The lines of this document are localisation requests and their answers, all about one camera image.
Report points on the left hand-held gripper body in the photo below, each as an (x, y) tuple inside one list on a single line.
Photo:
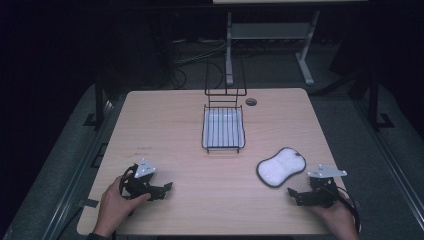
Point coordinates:
[(140, 180)]

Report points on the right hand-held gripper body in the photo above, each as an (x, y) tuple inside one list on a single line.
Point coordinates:
[(322, 191)]

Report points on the person's right hand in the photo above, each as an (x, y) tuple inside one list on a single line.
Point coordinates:
[(336, 220)]

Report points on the person's left hand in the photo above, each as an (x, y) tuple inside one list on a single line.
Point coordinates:
[(115, 206)]

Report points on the white sponge with black rim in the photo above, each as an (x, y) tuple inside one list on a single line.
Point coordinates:
[(280, 167)]

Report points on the white plastic tray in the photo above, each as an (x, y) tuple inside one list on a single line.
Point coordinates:
[(222, 129)]

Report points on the white metal stand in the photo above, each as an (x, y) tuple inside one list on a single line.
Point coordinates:
[(270, 30)]

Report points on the black metal post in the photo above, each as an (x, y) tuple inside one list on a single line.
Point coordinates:
[(374, 100)]

